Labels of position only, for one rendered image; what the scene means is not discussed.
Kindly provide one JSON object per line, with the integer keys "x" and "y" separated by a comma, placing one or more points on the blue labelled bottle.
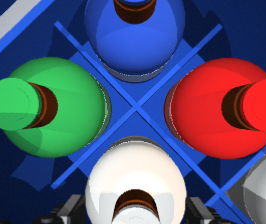
{"x": 134, "y": 39}

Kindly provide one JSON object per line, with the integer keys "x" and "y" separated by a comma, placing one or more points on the green bottle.
{"x": 52, "y": 107}

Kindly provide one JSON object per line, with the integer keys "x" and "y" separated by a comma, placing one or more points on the blue plastic crate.
{"x": 31, "y": 186}

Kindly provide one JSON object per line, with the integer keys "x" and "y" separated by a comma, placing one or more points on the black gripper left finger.
{"x": 71, "y": 212}

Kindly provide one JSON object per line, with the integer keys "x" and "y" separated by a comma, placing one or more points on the red bottle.
{"x": 219, "y": 108}

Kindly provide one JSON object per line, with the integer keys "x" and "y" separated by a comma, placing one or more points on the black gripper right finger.
{"x": 197, "y": 213}

